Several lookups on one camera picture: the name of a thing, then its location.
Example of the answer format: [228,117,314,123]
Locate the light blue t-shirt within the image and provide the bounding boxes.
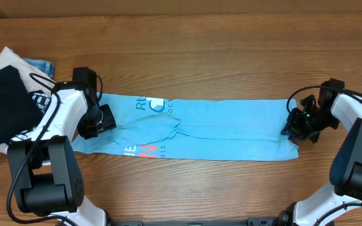
[72,94,299,161]

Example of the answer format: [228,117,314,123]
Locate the black folded garment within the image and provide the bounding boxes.
[0,65,43,144]

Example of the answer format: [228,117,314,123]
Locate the black white printed garment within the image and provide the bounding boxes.
[11,90,52,141]

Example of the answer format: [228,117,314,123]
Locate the beige folded garment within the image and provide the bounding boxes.
[0,47,53,153]

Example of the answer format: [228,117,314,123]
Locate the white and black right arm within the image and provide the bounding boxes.
[273,87,362,225]

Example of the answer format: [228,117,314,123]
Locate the blue denim folded jeans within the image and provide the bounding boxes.
[24,58,55,79]

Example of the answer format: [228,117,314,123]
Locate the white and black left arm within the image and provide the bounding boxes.
[6,82,116,225]

